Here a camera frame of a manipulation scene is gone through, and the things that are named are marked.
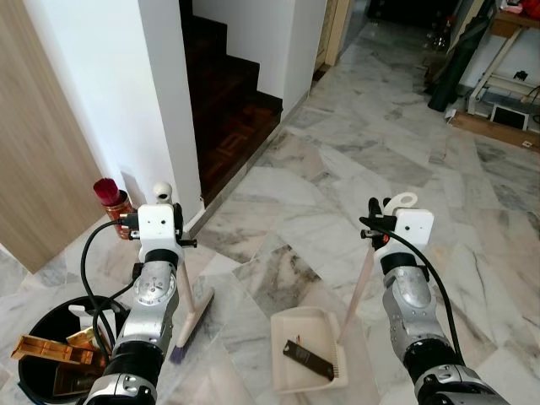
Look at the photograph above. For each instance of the long black bag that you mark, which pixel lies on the long black bag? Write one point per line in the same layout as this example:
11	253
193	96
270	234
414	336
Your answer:
456	67

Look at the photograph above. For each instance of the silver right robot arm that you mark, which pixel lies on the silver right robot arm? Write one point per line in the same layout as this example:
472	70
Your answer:
413	295

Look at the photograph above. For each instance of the light wooden cabinet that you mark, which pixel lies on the light wooden cabinet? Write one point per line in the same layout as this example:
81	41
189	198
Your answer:
42	126

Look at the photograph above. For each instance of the dark wooden staircase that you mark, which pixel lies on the dark wooden staircase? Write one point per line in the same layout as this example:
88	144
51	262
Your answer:
228	101

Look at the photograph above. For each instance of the dark brown wrapper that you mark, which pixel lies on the dark brown wrapper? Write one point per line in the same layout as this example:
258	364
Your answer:
310	360

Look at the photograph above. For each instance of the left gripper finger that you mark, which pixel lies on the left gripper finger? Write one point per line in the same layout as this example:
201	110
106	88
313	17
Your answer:
179	219

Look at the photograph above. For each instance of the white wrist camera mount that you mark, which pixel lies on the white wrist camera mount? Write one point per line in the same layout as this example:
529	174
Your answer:
159	226
413	229

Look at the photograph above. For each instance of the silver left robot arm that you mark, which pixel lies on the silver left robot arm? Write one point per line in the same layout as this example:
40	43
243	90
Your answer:
152	295

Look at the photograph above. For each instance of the wooden door frame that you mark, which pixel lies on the wooden door frame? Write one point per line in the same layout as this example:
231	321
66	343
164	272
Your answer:
331	42

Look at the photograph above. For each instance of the gold orange wrapper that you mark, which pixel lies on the gold orange wrapper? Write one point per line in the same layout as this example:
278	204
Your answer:
51	348

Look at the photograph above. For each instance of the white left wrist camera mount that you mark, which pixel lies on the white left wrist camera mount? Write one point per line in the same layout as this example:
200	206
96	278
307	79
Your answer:
159	226

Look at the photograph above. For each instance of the white carton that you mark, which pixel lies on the white carton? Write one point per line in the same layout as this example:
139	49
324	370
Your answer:
80	310

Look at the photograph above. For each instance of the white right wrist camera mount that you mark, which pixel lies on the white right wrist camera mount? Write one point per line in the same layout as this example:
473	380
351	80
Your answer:
413	229

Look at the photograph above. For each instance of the wooden floor board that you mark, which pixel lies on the wooden floor board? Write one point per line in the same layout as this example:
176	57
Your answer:
498	133

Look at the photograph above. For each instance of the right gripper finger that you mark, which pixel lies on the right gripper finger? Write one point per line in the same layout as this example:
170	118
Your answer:
375	211

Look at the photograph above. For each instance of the white metal rack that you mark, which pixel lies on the white metal rack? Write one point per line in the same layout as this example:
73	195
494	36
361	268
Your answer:
498	63

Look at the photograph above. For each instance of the black bucket blue rim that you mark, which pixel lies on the black bucket blue rim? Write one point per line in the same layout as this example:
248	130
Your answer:
46	325

